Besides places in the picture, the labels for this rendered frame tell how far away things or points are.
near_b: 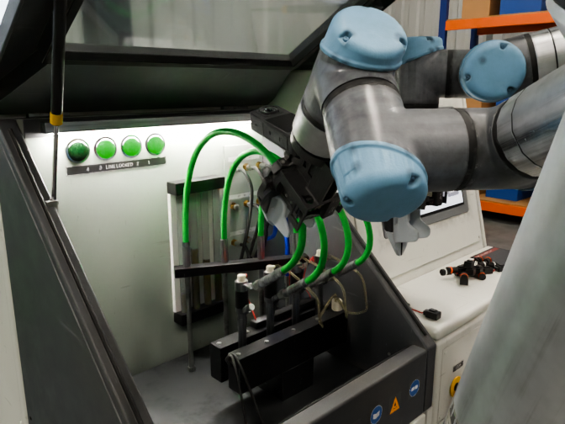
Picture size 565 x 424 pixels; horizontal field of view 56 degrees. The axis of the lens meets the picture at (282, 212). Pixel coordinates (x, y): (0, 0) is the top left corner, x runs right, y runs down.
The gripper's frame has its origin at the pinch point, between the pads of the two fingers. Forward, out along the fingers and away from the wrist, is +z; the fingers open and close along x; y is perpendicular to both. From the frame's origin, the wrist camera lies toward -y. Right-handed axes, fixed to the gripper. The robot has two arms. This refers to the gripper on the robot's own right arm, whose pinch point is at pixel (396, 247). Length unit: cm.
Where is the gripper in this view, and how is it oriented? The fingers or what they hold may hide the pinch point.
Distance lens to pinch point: 96.1
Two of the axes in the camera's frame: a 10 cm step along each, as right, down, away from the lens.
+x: 7.2, -1.6, 6.7
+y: 6.9, 1.7, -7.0
